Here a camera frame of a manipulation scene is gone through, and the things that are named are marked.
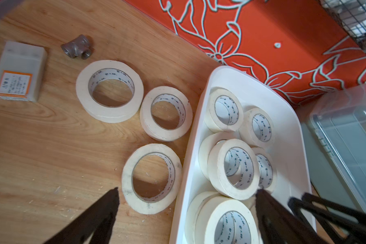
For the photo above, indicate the masking tape roll seven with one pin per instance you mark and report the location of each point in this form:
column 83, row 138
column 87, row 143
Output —
column 257, row 128

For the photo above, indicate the masking tape roll six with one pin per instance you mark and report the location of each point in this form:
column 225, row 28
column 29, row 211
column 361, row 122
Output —
column 216, row 219

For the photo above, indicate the masking tape roll three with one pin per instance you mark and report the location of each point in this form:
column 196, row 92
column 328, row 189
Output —
column 244, row 156

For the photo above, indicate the masking tape roll one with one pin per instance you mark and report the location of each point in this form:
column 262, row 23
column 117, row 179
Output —
column 181, row 104

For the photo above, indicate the masking tape roll five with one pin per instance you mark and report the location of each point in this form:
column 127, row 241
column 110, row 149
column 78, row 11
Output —
column 156, row 204

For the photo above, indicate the masking tape roll four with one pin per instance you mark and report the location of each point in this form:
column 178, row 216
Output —
column 101, row 71

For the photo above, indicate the small clear plastic box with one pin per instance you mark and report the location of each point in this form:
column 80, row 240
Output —
column 21, row 71

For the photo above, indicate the metal pipe tee fitting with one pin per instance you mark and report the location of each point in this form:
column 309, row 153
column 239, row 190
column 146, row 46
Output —
column 79, row 47

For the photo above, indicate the white plastic storage tray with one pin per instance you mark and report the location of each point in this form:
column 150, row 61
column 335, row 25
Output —
column 288, row 149

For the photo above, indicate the masking tape roll eight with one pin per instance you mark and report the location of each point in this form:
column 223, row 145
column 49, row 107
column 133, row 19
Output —
column 268, row 173

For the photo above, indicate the black wire wall basket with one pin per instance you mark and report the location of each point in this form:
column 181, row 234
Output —
column 351, row 16

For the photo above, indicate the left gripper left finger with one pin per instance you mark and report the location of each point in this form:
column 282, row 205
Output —
column 96, row 223

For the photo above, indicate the masking tape roll two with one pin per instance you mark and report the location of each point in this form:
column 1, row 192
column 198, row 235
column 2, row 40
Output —
column 224, row 112

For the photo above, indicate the grey lidded plastic box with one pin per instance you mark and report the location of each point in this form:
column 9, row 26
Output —
column 334, row 133

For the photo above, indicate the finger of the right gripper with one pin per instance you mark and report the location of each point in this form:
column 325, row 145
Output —
column 343, row 225

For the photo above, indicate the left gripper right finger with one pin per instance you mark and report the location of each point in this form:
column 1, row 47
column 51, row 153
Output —
column 278, row 226

